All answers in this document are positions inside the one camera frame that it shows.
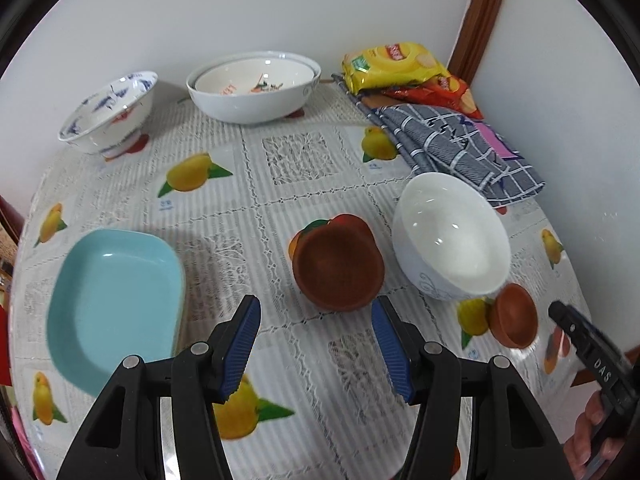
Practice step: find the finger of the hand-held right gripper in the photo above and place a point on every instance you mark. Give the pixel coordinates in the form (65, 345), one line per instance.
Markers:
(570, 322)

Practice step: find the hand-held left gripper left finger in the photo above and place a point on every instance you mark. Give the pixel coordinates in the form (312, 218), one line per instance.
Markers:
(240, 350)

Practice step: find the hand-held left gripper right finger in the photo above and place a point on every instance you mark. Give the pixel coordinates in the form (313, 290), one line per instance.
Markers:
(392, 350)

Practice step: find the small brown bowl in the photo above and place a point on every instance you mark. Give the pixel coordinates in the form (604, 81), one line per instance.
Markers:
(335, 265)
(515, 312)

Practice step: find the white bowl with grey pattern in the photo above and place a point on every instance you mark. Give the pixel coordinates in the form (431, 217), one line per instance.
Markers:
(450, 230)

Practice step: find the blue square plate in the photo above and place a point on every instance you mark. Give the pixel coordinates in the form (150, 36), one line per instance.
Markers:
(115, 300)

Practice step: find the person's right hand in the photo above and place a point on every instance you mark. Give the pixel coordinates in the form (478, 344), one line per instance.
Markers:
(582, 440)

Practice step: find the fruit print tablecloth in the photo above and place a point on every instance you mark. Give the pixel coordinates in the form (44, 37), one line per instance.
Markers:
(300, 175)

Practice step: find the grey checked cloth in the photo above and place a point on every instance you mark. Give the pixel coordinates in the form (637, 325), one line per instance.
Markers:
(450, 140)

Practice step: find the large white bowl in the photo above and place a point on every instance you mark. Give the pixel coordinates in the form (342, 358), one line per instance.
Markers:
(250, 105)

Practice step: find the red chips bag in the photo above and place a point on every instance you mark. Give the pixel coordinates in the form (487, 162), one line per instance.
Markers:
(450, 92)

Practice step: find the blue patterned footed bowl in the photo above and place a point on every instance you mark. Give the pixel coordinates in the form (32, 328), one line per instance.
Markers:
(115, 120)

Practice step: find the white bowl with printed inside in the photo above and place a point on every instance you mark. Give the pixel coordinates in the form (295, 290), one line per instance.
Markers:
(235, 80)

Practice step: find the yellow chips bag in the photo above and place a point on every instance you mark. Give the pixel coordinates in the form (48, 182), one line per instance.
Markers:
(395, 65)

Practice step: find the brown wooden door frame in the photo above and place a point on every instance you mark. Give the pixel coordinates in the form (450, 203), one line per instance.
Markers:
(482, 20)

